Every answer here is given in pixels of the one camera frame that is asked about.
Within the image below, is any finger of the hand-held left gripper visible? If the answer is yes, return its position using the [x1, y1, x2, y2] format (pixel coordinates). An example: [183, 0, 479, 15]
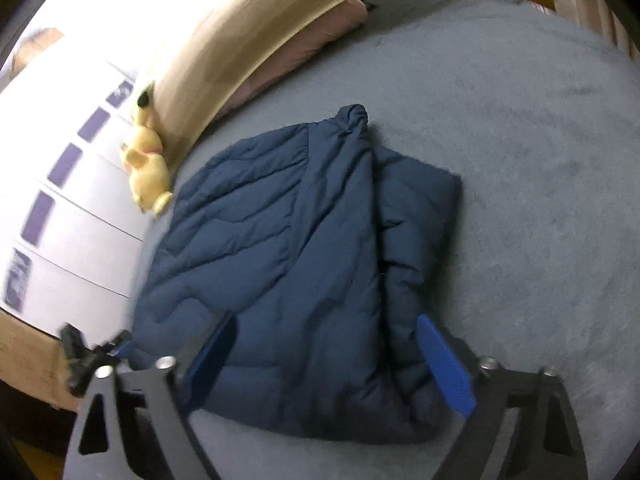
[90, 339, 133, 368]
[59, 324, 101, 397]

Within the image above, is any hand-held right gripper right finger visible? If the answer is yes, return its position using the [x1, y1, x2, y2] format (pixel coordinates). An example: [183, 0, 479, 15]
[416, 313, 588, 480]

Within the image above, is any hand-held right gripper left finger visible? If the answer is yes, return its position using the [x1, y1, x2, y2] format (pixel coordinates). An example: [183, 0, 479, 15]
[62, 310, 237, 480]

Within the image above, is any navy puffer jacket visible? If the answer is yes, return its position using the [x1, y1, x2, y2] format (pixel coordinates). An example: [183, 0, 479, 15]
[127, 104, 463, 443]

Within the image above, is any large cardboard box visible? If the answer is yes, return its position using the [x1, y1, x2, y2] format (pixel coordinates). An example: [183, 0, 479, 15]
[0, 310, 76, 408]

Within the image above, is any white wardrobe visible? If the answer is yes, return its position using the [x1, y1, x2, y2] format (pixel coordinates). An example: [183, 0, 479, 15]
[0, 25, 166, 331]

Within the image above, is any plain purple wardrobe panel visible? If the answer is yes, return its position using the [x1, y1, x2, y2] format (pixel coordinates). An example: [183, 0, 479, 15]
[46, 143, 84, 188]
[76, 107, 112, 142]

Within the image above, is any yellow plush toy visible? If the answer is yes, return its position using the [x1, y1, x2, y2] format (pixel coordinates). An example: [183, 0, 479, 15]
[119, 82, 175, 218]

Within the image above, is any grey bed blanket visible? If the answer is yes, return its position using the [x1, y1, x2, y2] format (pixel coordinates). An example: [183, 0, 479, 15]
[62, 0, 640, 480]

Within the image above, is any purple flower wardrobe panel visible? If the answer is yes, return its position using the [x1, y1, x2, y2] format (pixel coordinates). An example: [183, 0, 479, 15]
[106, 79, 135, 109]

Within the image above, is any small cardboard box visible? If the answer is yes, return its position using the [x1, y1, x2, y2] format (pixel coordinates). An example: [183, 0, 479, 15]
[10, 27, 66, 73]

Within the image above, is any beige headboard cushion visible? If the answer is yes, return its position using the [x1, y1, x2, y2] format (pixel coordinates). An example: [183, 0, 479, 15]
[145, 0, 436, 168]

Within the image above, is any pink pillow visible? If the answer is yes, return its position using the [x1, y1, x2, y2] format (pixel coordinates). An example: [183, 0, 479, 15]
[220, 0, 371, 118]

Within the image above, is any pink striped curtain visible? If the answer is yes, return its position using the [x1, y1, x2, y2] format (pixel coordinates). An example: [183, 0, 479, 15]
[535, 0, 640, 61]

